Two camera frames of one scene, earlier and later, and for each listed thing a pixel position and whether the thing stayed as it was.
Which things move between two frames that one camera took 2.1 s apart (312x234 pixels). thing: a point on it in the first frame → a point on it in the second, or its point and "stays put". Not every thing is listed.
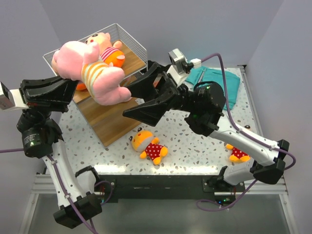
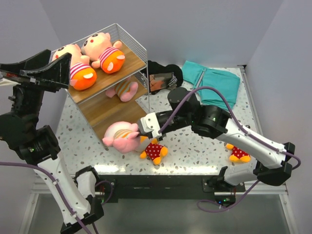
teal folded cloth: x=232 y=81 stays put
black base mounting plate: x=113 y=187 stays put
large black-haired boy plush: x=109 y=51 stays put
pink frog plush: x=80 y=61 → x=122 y=136
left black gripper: x=51 y=93 → x=53 y=73
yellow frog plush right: x=237 y=156 stays put
